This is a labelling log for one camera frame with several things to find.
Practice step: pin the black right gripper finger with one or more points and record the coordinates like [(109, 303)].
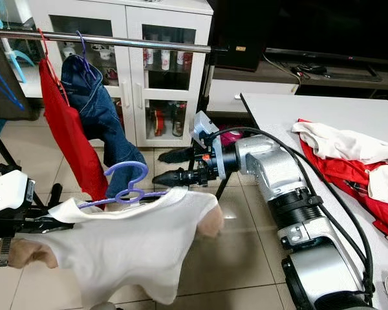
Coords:
[(180, 156), (178, 179)]

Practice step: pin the white shirt tan sleeves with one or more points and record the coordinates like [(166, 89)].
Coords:
[(129, 245)]

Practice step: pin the grey robot foot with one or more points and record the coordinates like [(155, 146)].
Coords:
[(103, 306)]

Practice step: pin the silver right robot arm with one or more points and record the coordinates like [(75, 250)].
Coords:
[(271, 168)]

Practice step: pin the white glass-door cabinet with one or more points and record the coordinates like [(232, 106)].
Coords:
[(134, 97)]

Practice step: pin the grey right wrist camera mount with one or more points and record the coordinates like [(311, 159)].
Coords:
[(205, 129)]

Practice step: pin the red shirt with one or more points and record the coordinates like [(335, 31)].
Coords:
[(349, 174)]

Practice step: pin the low white drawer unit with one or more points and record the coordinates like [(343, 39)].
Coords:
[(258, 90)]

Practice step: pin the black speaker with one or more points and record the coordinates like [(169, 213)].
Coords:
[(239, 32)]

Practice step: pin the chrome clothes rack black frame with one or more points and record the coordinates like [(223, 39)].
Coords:
[(155, 44)]

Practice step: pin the long red garment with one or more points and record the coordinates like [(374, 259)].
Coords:
[(71, 142)]

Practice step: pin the white table black legs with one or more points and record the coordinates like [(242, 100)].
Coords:
[(317, 106)]

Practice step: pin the black television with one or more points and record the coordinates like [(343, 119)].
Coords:
[(336, 26)]

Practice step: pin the blue denim jeans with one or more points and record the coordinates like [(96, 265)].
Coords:
[(110, 123)]

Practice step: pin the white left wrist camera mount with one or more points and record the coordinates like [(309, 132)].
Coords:
[(10, 190)]

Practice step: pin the red hanger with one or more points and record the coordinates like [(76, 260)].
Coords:
[(58, 79)]

